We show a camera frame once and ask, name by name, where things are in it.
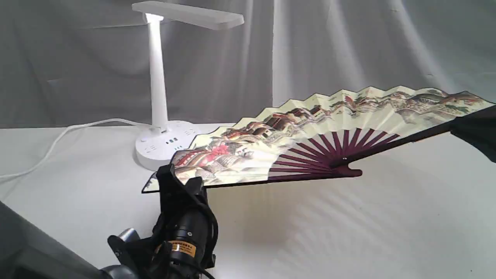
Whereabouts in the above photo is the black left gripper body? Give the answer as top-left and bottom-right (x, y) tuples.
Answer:
(149, 201), (219, 279)

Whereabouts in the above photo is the painted paper folding fan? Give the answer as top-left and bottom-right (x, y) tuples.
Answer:
(141, 85), (496, 193)

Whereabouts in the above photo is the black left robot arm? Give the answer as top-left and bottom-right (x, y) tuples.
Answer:
(1, 163), (219, 279)

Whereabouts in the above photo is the white desk lamp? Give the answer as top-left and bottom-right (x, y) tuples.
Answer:
(131, 1), (245, 171)

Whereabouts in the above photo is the grey backdrop curtain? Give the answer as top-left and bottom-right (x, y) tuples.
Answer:
(0, 0), (496, 128)

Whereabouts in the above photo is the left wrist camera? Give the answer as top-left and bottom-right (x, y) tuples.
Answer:
(107, 228), (151, 273)

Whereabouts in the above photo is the white lamp power cable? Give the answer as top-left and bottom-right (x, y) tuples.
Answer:
(0, 119), (152, 180)

